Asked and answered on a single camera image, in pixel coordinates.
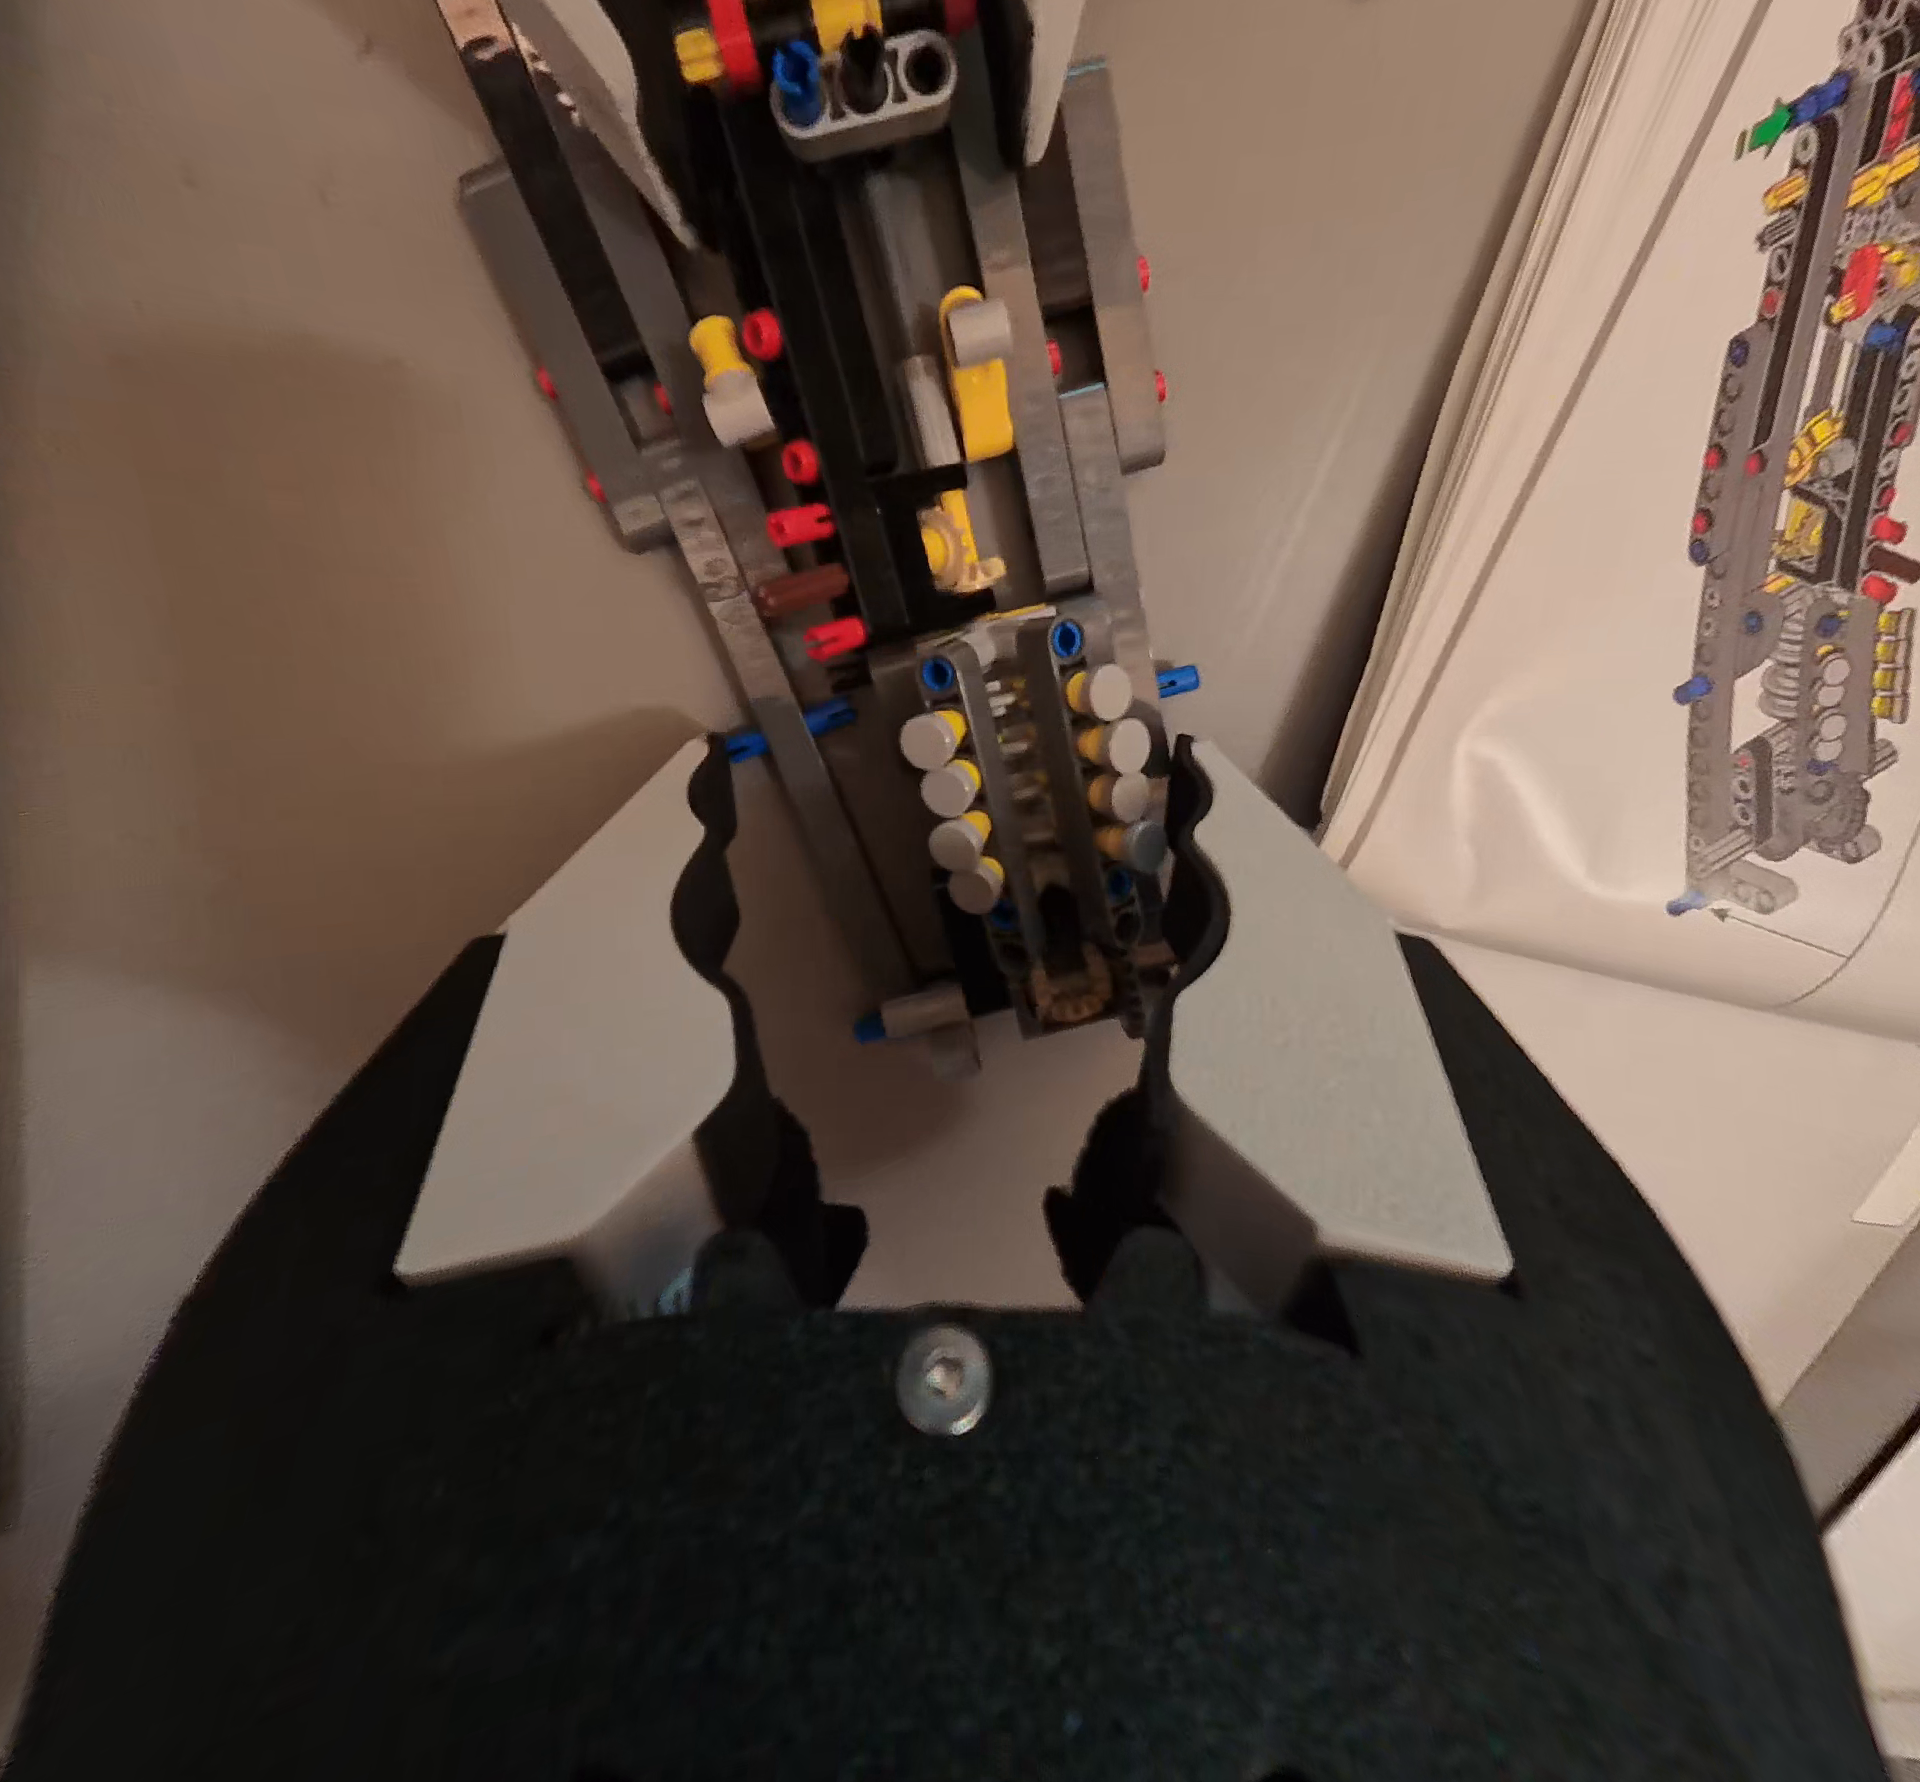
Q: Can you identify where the multicoloured lego chassis assembly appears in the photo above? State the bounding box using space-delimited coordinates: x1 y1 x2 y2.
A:
607 0 1202 1048

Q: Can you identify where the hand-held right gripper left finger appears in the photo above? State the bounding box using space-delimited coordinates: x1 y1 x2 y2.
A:
392 728 869 1315

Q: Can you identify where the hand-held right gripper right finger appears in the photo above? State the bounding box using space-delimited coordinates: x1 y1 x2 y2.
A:
1041 733 1517 1315

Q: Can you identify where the lego instruction booklet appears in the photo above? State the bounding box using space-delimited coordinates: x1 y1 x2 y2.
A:
1320 0 1920 1454

